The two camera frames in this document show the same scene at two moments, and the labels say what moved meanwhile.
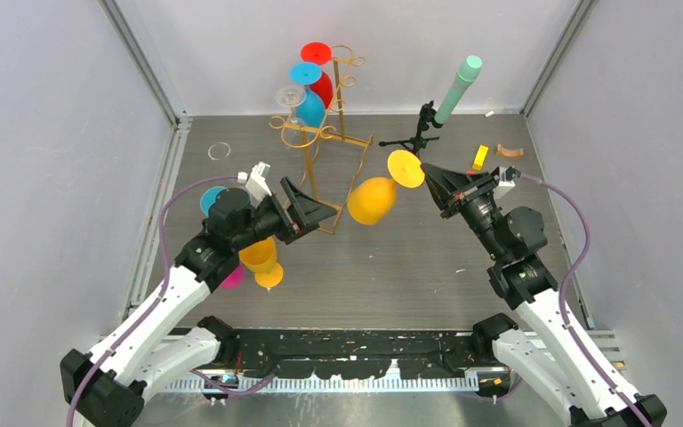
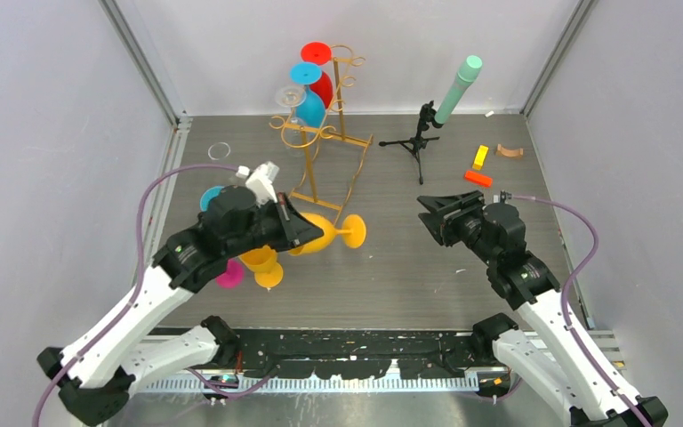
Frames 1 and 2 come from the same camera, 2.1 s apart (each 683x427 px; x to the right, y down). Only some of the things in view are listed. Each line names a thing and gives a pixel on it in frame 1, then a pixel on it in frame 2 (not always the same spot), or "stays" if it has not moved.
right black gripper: x=445 y=183 to x=444 y=229
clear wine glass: x=219 y=150 stays
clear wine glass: x=296 y=132 stays
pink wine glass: x=234 y=279 stays
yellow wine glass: x=371 y=200 to x=354 y=233
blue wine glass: x=309 y=111 stays
